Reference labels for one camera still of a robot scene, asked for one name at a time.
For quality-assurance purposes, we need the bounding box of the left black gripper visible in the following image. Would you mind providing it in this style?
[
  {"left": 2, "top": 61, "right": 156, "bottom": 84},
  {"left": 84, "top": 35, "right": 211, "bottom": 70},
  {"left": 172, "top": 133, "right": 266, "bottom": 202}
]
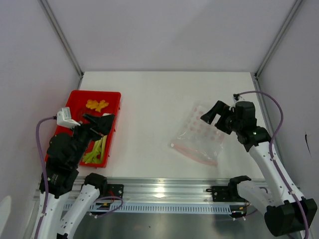
[{"left": 67, "top": 112, "right": 115, "bottom": 166}]

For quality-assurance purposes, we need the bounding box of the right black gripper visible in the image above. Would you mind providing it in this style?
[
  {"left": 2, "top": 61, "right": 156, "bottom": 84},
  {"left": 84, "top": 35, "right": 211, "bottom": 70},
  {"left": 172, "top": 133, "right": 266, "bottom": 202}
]
[{"left": 200, "top": 101, "right": 242, "bottom": 135}]

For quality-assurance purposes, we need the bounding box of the clear zip top bag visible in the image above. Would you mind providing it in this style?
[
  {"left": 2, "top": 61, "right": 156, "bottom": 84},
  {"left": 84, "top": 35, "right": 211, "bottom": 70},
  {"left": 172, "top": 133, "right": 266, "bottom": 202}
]
[{"left": 169, "top": 102, "right": 225, "bottom": 166}]

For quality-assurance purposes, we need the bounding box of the green white toy celery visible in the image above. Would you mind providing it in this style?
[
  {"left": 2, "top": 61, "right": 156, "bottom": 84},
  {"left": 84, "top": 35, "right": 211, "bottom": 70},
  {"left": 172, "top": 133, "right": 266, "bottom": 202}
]
[{"left": 82, "top": 135, "right": 107, "bottom": 164}]

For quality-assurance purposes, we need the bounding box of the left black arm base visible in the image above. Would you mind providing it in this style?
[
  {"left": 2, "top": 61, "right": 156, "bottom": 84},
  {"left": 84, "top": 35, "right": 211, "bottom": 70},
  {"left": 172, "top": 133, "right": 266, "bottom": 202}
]
[{"left": 99, "top": 184, "right": 124, "bottom": 198}]

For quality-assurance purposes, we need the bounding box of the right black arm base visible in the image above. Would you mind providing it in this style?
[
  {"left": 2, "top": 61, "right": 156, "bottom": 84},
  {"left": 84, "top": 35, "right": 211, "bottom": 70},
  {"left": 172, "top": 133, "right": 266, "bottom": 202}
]
[{"left": 205, "top": 186, "right": 242, "bottom": 202}]

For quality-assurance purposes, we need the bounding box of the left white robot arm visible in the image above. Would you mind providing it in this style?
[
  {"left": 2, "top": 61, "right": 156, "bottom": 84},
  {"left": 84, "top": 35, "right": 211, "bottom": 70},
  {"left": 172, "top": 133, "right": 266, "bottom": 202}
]
[{"left": 31, "top": 109, "right": 115, "bottom": 239}]

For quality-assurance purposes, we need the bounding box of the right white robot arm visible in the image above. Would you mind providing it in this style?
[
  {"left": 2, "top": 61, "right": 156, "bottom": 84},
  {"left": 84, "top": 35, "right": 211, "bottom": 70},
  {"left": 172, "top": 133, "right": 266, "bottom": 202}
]
[{"left": 200, "top": 101, "right": 318, "bottom": 238}]

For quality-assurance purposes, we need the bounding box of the yellow toy food piece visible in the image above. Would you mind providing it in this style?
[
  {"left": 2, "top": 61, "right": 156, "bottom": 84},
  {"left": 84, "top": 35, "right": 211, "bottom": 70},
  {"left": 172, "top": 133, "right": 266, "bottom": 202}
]
[{"left": 85, "top": 100, "right": 109, "bottom": 112}]

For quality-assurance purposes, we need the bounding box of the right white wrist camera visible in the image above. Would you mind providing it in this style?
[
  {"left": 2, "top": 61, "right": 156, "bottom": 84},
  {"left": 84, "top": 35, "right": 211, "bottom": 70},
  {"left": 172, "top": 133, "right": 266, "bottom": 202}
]
[{"left": 233, "top": 94, "right": 242, "bottom": 104}]

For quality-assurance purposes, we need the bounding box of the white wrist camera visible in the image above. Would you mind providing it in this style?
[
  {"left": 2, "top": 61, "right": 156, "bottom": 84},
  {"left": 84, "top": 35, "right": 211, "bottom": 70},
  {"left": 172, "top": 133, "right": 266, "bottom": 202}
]
[
  {"left": 56, "top": 107, "right": 80, "bottom": 129},
  {"left": 233, "top": 94, "right": 242, "bottom": 104}
]

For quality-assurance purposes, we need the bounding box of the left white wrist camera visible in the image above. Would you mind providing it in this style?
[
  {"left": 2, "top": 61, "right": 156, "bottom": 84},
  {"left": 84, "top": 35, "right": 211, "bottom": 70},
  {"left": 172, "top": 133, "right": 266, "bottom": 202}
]
[{"left": 56, "top": 107, "right": 80, "bottom": 129}]

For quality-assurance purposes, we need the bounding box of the aluminium mounting rail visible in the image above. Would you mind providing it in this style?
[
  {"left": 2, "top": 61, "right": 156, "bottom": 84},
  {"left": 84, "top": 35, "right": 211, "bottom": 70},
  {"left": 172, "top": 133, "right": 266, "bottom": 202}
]
[{"left": 33, "top": 177, "right": 305, "bottom": 206}]

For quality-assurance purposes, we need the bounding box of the white slotted cable duct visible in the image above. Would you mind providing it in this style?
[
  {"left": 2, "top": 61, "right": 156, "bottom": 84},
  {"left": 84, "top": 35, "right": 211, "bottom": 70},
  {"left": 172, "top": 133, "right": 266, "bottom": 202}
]
[{"left": 61, "top": 203, "right": 235, "bottom": 215}]

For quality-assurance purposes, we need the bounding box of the left aluminium frame post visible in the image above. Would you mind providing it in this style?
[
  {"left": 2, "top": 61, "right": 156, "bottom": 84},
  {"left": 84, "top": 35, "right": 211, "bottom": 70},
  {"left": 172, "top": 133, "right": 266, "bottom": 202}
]
[{"left": 38, "top": 0, "right": 84, "bottom": 78}]

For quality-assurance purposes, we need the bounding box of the aluminium frame post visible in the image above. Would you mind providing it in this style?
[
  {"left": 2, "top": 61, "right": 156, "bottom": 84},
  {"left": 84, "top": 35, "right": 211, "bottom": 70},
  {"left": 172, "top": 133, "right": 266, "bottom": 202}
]
[
  {"left": 254, "top": 0, "right": 305, "bottom": 79},
  {"left": 38, "top": 0, "right": 84, "bottom": 78}
]

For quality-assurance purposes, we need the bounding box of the right aluminium frame post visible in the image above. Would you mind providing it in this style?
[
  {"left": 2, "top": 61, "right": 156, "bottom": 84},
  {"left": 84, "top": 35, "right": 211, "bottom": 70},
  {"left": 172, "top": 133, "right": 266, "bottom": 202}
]
[{"left": 254, "top": 0, "right": 305, "bottom": 79}]

